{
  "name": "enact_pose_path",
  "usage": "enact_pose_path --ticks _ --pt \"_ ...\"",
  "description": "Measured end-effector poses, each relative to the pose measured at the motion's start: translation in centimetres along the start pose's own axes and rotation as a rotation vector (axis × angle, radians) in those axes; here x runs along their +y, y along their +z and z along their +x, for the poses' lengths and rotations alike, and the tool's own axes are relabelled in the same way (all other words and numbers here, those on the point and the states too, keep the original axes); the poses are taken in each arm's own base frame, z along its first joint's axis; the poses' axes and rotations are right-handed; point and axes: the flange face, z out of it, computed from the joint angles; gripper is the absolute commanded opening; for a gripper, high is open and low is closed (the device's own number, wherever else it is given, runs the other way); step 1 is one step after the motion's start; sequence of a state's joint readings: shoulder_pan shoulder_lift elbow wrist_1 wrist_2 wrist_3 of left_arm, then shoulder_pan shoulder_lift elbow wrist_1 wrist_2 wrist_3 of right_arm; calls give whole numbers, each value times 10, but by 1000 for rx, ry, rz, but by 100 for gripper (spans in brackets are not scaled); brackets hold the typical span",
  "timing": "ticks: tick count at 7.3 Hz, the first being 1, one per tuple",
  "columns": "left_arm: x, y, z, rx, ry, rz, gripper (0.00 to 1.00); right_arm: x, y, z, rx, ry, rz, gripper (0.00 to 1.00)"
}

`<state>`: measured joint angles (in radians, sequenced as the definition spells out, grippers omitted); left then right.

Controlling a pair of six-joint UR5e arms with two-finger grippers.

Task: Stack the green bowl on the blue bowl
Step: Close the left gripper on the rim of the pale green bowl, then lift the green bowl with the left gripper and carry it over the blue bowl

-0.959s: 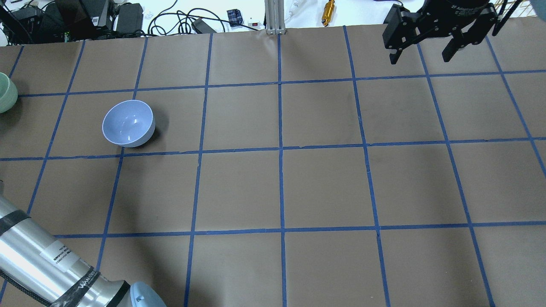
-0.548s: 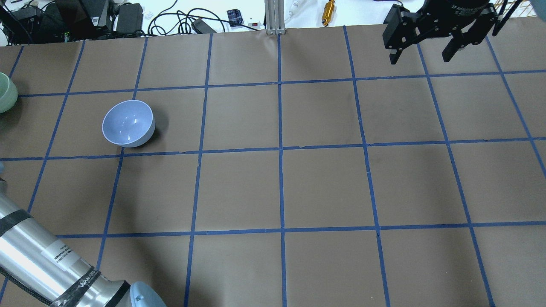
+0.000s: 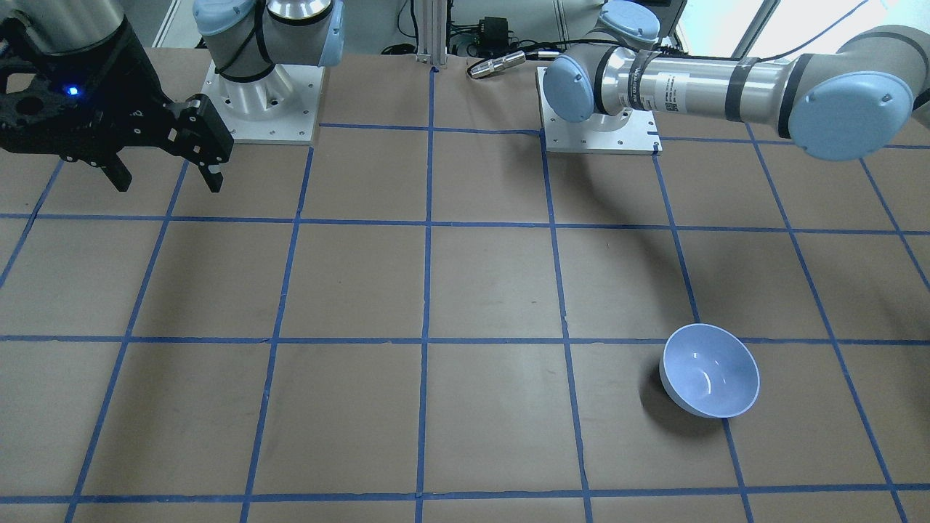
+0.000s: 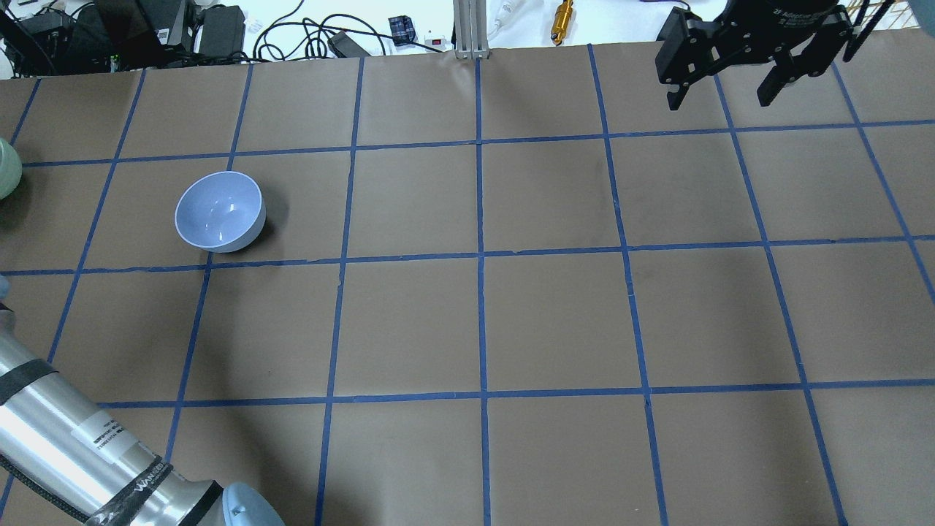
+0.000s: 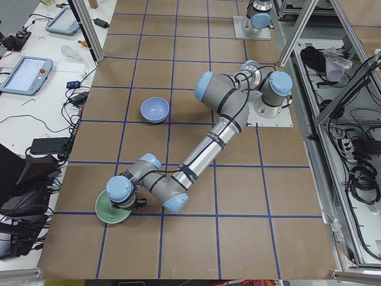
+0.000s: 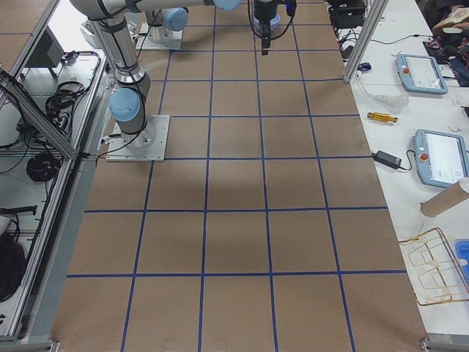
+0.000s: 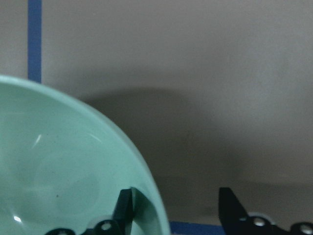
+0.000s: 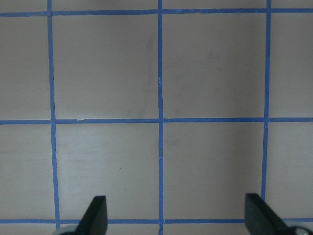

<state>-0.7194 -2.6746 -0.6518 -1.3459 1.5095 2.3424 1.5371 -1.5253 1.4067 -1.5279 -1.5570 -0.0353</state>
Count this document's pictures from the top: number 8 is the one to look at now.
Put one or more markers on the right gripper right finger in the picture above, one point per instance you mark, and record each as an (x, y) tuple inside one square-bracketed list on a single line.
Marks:
[(260, 219)]

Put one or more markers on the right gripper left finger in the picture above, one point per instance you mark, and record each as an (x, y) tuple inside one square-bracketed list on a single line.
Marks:
[(95, 219)]

